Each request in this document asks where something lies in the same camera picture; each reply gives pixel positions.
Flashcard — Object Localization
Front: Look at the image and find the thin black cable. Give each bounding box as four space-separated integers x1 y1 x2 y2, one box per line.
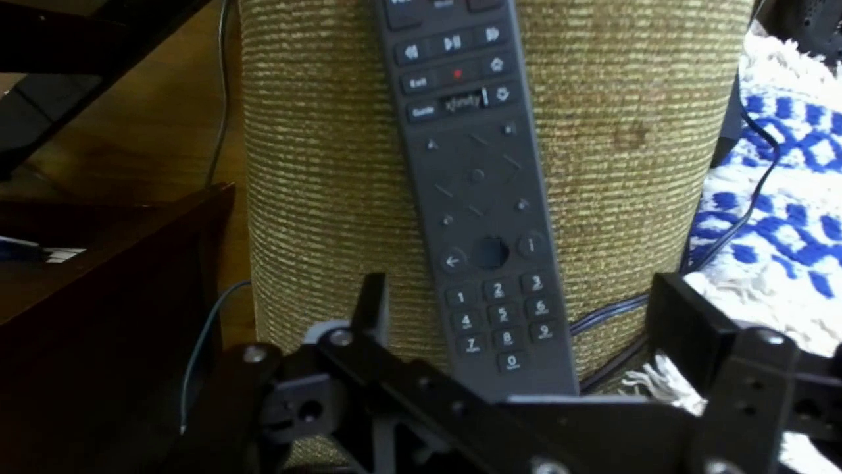
571 104 792 396

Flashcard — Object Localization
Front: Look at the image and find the dark brown wooden side table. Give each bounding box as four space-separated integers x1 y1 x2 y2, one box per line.
0 0 233 474

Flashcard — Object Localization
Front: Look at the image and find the gray remote control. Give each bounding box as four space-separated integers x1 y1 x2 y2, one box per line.
367 0 578 404

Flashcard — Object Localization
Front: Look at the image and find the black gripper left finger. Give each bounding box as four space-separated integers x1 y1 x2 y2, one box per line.
352 273 390 342

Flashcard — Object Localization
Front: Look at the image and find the blue and white fringed blanket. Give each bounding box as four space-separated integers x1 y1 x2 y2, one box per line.
623 34 842 474

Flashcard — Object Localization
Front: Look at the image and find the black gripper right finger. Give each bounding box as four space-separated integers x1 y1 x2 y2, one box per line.
644 273 740 397

